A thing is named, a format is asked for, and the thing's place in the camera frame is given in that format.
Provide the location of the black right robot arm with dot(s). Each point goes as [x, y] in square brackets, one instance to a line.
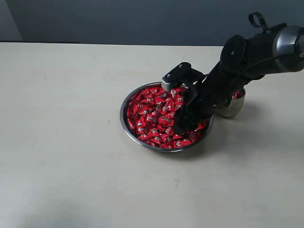
[277, 49]

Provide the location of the pile of red candies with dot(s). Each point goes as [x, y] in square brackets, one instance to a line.
[152, 118]

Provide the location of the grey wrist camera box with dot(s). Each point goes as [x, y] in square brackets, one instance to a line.
[182, 74]

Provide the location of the stainless steel cup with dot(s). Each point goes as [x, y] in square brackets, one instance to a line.
[231, 107]

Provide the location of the round steel bowl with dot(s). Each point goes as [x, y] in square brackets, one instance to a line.
[166, 148]

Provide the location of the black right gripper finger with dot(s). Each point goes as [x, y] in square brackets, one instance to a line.
[178, 114]
[190, 123]

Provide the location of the red candies inside cup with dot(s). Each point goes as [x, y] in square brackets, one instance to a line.
[238, 95]

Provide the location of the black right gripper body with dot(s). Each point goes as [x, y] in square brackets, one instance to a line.
[214, 91]

